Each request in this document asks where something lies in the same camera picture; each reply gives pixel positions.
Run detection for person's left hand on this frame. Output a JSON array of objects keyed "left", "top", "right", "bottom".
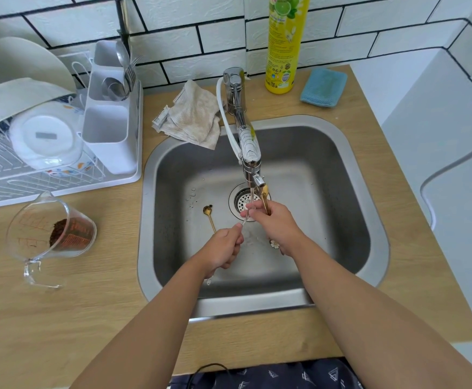
[{"left": 195, "top": 222, "right": 245, "bottom": 280}]

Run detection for person's right hand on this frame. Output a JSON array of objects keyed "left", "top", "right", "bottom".
[{"left": 240, "top": 200, "right": 308, "bottom": 258}]

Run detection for small silver spoon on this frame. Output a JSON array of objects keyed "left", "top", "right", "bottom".
[{"left": 205, "top": 202, "right": 255, "bottom": 286}]

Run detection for person's right forearm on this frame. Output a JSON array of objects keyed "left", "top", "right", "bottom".
[{"left": 291, "top": 238, "right": 472, "bottom": 389}]

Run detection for person's left forearm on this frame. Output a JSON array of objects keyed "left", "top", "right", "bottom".
[{"left": 70, "top": 259, "right": 208, "bottom": 389}]

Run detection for white dish rack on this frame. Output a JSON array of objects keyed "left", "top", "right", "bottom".
[{"left": 0, "top": 52, "right": 144, "bottom": 211}]

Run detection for beige rag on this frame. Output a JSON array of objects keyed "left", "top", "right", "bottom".
[{"left": 152, "top": 79, "right": 222, "bottom": 150}]

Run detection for yellow dish soap bottle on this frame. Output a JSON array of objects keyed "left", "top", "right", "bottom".
[{"left": 264, "top": 0, "right": 312, "bottom": 95}]

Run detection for steel sink drain strainer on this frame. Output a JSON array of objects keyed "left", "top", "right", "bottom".
[{"left": 227, "top": 184, "right": 271, "bottom": 223}]

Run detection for stainless steel sink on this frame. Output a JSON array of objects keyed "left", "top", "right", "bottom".
[{"left": 137, "top": 114, "right": 390, "bottom": 319}]

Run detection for navy patterned shorts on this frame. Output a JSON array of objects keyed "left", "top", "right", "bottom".
[{"left": 169, "top": 358, "right": 365, "bottom": 389}]

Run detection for blue sponge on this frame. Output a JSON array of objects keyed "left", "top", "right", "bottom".
[{"left": 300, "top": 68, "right": 348, "bottom": 109}]

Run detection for white cutlery holder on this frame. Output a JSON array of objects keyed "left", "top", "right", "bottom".
[{"left": 81, "top": 40, "right": 139, "bottom": 176}]

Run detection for chrome faucet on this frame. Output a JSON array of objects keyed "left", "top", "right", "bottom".
[{"left": 222, "top": 67, "right": 267, "bottom": 189}]

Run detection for brown coffee grounds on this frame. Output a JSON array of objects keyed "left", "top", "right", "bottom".
[{"left": 49, "top": 218, "right": 95, "bottom": 252}]

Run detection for steel ladle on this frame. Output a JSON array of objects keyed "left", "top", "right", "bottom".
[{"left": 102, "top": 78, "right": 130, "bottom": 102}]

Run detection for steel fork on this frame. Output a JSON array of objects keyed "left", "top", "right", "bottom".
[{"left": 123, "top": 56, "right": 141, "bottom": 96}]

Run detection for clear measuring jug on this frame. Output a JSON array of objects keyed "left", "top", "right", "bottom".
[{"left": 5, "top": 191, "right": 98, "bottom": 289}]

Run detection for white floral print bowl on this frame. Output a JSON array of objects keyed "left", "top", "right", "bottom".
[{"left": 9, "top": 102, "right": 86, "bottom": 171}]

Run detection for white plate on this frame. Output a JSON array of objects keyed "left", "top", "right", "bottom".
[{"left": 0, "top": 37, "right": 78, "bottom": 92}]

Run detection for thin black cord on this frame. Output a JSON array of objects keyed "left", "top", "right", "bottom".
[{"left": 189, "top": 363, "right": 231, "bottom": 379}]

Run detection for white faucet hose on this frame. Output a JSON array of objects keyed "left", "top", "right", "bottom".
[{"left": 215, "top": 76, "right": 243, "bottom": 163}]

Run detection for grey wall cable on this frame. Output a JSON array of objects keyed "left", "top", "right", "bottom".
[{"left": 420, "top": 137, "right": 472, "bottom": 231}]

